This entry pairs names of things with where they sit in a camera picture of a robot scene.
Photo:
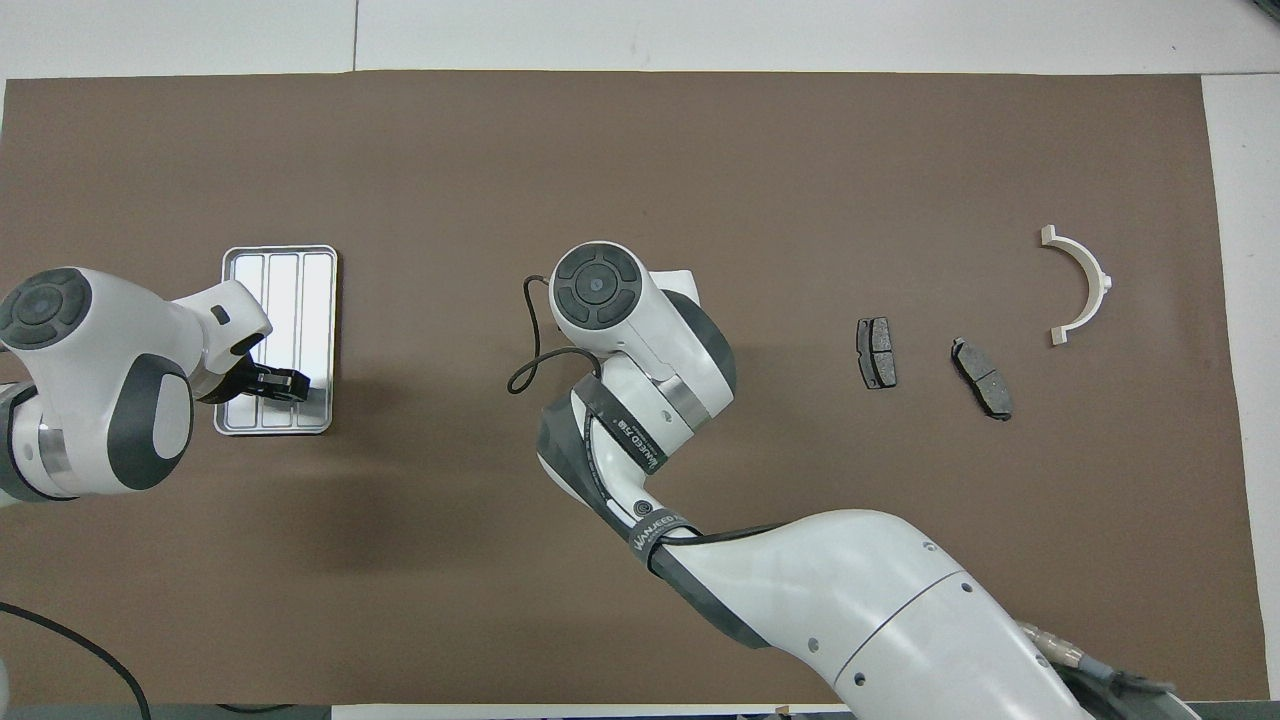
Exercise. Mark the brown table mat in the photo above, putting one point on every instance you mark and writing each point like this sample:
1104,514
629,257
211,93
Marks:
450,200

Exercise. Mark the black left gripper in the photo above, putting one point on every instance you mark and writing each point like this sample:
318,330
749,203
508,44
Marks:
238,378

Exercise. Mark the long dark brake pad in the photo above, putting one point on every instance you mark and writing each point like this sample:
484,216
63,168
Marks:
982,378

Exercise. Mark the short dark brake pad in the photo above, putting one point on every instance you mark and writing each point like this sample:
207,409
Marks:
876,352

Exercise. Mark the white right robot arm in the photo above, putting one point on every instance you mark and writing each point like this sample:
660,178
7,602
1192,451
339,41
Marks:
850,600

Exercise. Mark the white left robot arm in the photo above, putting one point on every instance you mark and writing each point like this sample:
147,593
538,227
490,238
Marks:
100,380

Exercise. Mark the silver metal tray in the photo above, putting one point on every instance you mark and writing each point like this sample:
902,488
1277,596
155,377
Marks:
290,300

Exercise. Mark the white semicircular plastic bracket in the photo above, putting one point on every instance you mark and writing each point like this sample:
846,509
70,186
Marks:
1097,283

